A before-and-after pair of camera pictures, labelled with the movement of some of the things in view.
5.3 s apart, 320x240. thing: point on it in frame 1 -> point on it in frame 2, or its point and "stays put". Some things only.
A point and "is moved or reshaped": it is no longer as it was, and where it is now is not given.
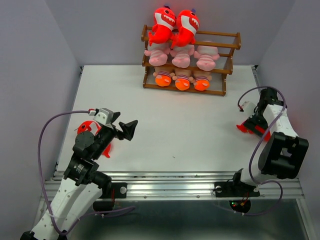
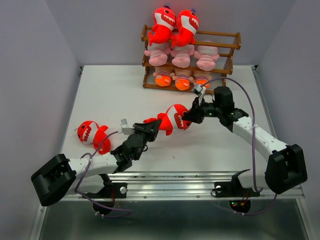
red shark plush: (188, 23) stays put
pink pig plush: (182, 59) stays put
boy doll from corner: (201, 80) stays put
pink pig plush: (158, 52) stays put
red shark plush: (165, 20) stays put
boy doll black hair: (163, 74) stays put
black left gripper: (128, 128) -> (151, 127)
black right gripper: (254, 114) -> (194, 115)
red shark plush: (257, 126) is moved or reshaped
